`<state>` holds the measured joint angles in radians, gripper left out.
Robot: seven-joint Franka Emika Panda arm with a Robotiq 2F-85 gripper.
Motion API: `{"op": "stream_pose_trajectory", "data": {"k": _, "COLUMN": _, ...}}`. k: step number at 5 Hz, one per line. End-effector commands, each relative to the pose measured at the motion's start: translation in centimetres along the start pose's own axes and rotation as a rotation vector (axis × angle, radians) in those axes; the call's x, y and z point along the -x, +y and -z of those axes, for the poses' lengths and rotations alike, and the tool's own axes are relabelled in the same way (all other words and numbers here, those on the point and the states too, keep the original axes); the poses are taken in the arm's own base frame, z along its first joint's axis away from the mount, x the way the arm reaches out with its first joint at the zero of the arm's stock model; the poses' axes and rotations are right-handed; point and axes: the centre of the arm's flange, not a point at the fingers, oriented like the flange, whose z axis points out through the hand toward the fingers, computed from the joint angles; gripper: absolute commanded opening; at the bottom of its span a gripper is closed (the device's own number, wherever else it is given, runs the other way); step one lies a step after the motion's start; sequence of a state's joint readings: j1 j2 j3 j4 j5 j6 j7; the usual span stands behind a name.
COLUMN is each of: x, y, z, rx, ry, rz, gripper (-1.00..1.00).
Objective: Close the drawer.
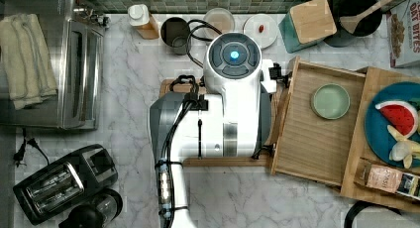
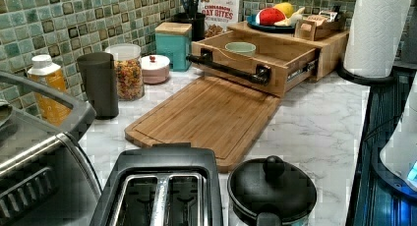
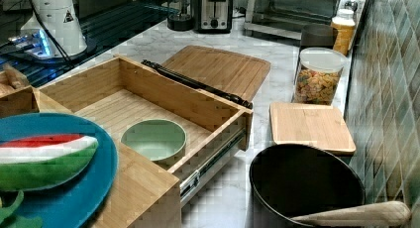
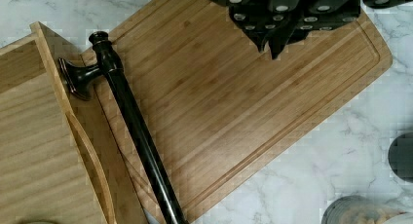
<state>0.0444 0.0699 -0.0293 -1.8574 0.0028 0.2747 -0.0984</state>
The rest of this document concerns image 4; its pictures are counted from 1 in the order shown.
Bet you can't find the dark round object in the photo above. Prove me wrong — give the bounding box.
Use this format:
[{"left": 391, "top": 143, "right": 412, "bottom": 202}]
[{"left": 388, "top": 132, "right": 413, "bottom": 183}]

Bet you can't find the dark bronze drawer handle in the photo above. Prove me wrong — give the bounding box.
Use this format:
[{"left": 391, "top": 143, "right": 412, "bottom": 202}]
[{"left": 58, "top": 31, "right": 189, "bottom": 224}]

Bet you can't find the bamboo cutting board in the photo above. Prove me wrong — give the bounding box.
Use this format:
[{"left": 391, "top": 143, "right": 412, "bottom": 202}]
[{"left": 109, "top": 0, "right": 393, "bottom": 221}]

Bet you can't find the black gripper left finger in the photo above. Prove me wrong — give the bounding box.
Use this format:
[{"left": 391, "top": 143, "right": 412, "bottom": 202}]
[{"left": 209, "top": 0, "right": 304, "bottom": 54}]

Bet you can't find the grey round container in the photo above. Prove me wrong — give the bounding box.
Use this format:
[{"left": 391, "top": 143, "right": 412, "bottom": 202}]
[{"left": 320, "top": 196, "right": 413, "bottom": 224}]

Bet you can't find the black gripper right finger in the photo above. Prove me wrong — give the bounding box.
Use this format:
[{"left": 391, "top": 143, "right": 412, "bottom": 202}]
[{"left": 268, "top": 0, "right": 412, "bottom": 59}]

